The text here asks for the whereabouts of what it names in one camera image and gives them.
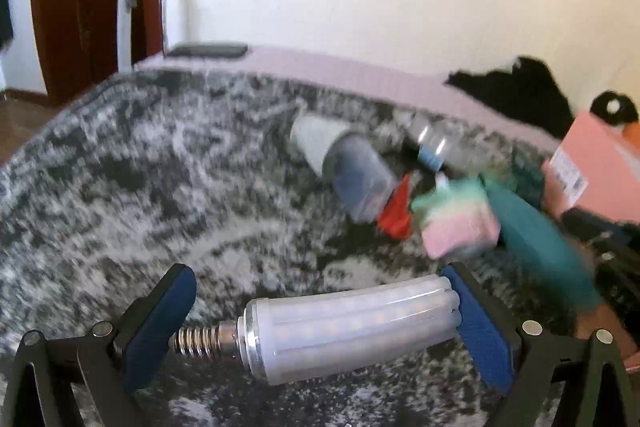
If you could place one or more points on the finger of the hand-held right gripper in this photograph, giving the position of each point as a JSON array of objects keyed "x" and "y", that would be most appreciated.
[{"x": 605, "y": 232}]

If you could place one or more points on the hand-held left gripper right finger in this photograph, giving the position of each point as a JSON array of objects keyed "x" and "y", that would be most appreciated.
[{"x": 482, "y": 337}]

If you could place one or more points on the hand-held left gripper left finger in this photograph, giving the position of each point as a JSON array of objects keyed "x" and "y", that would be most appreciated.
[{"x": 155, "y": 332}]

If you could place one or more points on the pink cardboard box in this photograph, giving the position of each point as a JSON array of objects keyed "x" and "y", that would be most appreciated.
[{"x": 600, "y": 157}]

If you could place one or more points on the white ribbed light bulb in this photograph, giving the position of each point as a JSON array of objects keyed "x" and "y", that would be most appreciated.
[{"x": 340, "y": 332}]

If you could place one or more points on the teal case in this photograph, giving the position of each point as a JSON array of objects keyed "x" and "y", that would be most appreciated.
[{"x": 535, "y": 247}]

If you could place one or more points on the pastel green pink plush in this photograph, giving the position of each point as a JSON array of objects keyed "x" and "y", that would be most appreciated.
[{"x": 457, "y": 222}]

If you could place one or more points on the panda plush toy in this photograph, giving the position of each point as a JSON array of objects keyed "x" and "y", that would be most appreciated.
[{"x": 615, "y": 107}]

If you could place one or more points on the grey patterned blanket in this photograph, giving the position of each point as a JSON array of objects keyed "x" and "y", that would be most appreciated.
[{"x": 150, "y": 187}]

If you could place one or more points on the red crumpled wrapper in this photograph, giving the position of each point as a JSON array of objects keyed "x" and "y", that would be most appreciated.
[{"x": 397, "y": 212}]

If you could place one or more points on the black cloth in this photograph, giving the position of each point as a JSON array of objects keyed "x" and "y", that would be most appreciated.
[{"x": 520, "y": 92}]

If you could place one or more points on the clear plastic bottle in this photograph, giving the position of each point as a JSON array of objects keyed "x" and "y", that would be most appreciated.
[{"x": 440, "y": 142}]

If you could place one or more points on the grey bottle with white cap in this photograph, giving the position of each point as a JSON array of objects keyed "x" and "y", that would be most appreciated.
[{"x": 355, "y": 177}]

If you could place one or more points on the black phone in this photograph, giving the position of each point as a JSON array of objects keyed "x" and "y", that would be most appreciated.
[{"x": 207, "y": 51}]

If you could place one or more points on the pink bedsheet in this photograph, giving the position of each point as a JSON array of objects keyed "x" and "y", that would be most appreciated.
[{"x": 325, "y": 77}]

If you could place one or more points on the brown wooden door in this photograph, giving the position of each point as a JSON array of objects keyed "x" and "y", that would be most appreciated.
[{"x": 65, "y": 7}]

